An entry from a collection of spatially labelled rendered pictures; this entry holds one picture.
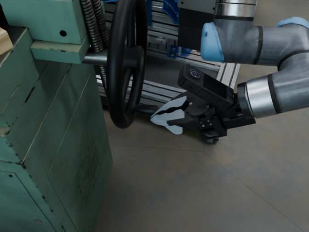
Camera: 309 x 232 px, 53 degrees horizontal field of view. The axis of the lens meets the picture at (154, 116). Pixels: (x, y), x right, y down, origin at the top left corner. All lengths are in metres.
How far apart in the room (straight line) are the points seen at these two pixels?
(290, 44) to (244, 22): 0.09
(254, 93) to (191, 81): 0.11
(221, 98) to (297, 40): 0.17
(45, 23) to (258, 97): 0.40
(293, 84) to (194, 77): 0.17
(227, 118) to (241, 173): 0.84
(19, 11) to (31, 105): 0.17
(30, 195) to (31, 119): 0.21
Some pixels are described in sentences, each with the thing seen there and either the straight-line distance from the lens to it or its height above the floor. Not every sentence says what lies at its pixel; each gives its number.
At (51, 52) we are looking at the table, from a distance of 0.62.
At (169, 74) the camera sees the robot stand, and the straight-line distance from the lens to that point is 1.51.
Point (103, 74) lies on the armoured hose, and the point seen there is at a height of 0.76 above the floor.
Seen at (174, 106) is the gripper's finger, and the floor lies 0.74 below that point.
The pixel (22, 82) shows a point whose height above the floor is 0.83.
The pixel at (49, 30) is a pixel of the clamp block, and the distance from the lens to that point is 0.61.
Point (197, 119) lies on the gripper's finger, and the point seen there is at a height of 0.77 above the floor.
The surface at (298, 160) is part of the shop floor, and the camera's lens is 1.59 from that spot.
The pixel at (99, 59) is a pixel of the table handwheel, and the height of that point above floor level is 0.82.
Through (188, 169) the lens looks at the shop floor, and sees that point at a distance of 1.42.
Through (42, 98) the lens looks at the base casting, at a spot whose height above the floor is 0.76.
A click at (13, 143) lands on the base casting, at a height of 0.77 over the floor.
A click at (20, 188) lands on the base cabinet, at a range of 0.76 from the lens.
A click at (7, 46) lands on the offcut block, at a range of 0.58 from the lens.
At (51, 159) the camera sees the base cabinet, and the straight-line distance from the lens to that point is 0.78.
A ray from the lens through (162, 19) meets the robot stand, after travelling 1.26.
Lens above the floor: 1.23
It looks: 50 degrees down
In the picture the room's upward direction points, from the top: straight up
